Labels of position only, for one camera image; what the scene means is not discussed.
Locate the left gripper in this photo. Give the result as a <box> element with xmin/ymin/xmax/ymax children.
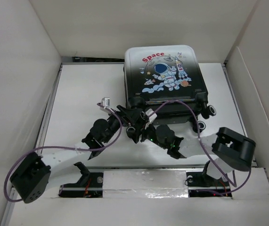
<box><xmin>103</xmin><ymin>106</ymin><xmax>141</xmax><ymax>144</ymax></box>

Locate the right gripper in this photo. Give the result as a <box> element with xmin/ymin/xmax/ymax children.
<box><xmin>126</xmin><ymin>120</ymin><xmax>168</xmax><ymax>149</ymax></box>

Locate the black space-print suitcase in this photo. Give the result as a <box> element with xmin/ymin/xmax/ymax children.
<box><xmin>123</xmin><ymin>45</ymin><xmax>216</xmax><ymax>132</ymax></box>

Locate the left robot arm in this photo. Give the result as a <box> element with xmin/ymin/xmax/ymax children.
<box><xmin>3</xmin><ymin>104</ymin><xmax>148</xmax><ymax>203</ymax></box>

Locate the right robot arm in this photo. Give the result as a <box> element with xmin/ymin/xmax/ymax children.
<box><xmin>140</xmin><ymin>125</ymin><xmax>256</xmax><ymax>185</ymax></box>

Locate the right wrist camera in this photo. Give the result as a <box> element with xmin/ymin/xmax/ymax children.
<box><xmin>144</xmin><ymin>109</ymin><xmax>157</xmax><ymax>128</ymax></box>

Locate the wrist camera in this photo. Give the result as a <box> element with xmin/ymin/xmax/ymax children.
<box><xmin>97</xmin><ymin>97</ymin><xmax>112</xmax><ymax>114</ymax></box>
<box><xmin>144</xmin><ymin>109</ymin><xmax>157</xmax><ymax>128</ymax></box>

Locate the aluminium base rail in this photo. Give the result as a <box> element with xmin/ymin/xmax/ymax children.
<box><xmin>11</xmin><ymin>63</ymin><xmax>257</xmax><ymax>196</ymax></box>

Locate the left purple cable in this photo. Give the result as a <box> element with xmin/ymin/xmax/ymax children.
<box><xmin>4</xmin><ymin>102</ymin><xmax>123</xmax><ymax>203</ymax></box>

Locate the purple cable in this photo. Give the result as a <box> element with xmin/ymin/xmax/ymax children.
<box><xmin>4</xmin><ymin>102</ymin><xmax>123</xmax><ymax>203</ymax></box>
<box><xmin>153</xmin><ymin>100</ymin><xmax>253</xmax><ymax>196</ymax></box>

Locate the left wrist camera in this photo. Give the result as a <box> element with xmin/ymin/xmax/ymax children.
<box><xmin>97</xmin><ymin>97</ymin><xmax>112</xmax><ymax>114</ymax></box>

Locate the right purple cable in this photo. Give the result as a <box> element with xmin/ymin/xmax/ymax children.
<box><xmin>153</xmin><ymin>100</ymin><xmax>253</xmax><ymax>196</ymax></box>

